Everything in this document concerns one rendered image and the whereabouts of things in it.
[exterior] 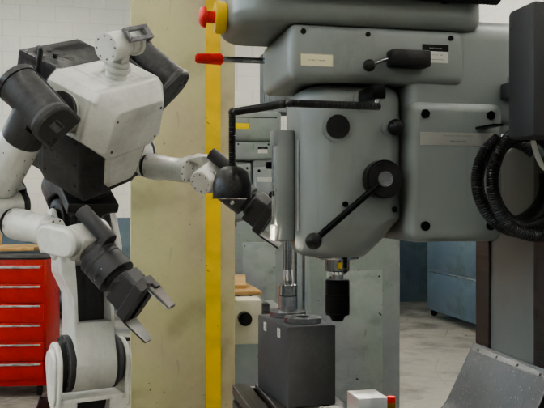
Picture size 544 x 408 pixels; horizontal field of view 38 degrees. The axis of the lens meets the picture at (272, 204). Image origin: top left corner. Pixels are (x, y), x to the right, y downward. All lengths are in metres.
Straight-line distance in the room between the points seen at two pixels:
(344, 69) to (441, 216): 0.32
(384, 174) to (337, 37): 0.26
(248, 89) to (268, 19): 9.34
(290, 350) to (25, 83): 0.83
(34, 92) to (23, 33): 8.98
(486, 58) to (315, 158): 0.38
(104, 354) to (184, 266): 1.25
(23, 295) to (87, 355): 4.00
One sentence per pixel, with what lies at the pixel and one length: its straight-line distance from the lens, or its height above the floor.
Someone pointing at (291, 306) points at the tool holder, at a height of 1.15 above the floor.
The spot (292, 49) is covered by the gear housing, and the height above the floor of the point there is 1.68.
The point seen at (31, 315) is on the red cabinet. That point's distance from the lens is 6.00.
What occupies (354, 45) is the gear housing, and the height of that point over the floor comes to 1.69.
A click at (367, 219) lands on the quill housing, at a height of 1.38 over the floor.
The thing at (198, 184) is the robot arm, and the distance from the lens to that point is 2.09.
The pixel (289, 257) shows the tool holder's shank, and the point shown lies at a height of 1.27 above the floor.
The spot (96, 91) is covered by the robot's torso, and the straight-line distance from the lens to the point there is 1.81.
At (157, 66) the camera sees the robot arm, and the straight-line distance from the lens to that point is 2.06.
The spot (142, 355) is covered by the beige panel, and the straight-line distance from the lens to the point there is 3.25.
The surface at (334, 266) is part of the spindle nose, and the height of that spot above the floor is 1.29.
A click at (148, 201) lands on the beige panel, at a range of 3.20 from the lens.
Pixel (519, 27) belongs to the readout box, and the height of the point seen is 1.69.
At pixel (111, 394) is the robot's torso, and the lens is 2.08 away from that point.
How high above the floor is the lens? 1.42
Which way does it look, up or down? level
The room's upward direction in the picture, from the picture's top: straight up
